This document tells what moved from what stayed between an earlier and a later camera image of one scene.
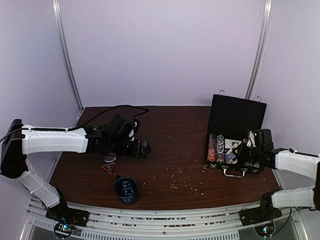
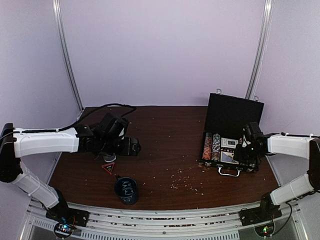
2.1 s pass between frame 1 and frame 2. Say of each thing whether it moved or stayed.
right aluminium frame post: stayed
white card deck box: moved
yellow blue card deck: moved
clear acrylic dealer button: stayed
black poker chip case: stayed
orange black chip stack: moved
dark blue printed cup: stayed
